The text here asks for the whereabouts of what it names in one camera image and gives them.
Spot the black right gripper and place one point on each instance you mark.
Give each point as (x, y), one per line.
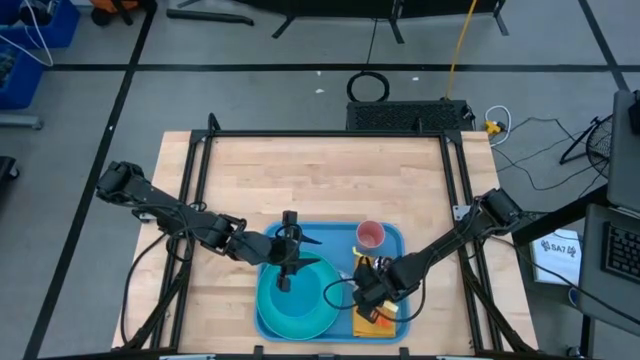
(375, 290)

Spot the orange black shop vacuum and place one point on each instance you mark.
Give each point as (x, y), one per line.
(120, 6)

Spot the black chair base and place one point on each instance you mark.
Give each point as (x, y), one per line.
(7, 175)

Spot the blue bowl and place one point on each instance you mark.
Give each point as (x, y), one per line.
(305, 300)

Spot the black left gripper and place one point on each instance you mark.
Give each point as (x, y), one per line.
(260, 247)

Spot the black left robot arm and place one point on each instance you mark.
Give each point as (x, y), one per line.
(165, 210)

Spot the gray cart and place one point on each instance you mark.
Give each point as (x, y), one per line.
(595, 280)

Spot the gray floor bar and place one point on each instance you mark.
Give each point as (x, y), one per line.
(20, 122)

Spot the blue plastic storage bin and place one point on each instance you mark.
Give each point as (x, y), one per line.
(60, 30)
(25, 85)

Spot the black curtain on stand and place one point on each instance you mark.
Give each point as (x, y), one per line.
(350, 6)

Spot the black cart leg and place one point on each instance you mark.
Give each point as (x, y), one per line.
(560, 217)

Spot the gray laptop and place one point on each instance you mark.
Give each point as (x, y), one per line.
(625, 160)

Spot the silver mounting bracket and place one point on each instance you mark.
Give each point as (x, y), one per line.
(460, 212)
(145, 217)

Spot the white printed paper sheet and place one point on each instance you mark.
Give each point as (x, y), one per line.
(557, 255)

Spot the yellow plug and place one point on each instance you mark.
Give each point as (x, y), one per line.
(492, 128)

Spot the white frame plate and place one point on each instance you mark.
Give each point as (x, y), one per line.
(187, 357)
(465, 357)

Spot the pink cup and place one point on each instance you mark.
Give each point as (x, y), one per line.
(370, 235)

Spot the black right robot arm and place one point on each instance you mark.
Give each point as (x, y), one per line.
(450, 240)

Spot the blue plastic tray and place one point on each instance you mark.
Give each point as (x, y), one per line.
(335, 240)

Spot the black perforated computer case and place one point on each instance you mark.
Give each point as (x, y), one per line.
(405, 116)

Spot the teal plate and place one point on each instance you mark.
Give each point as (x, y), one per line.
(270, 320)

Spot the black aluminium frame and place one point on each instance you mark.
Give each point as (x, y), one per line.
(325, 133)

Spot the black floor bar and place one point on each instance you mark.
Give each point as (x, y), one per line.
(210, 17)

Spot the yellow cloth napkin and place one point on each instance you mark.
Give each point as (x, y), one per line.
(362, 330)

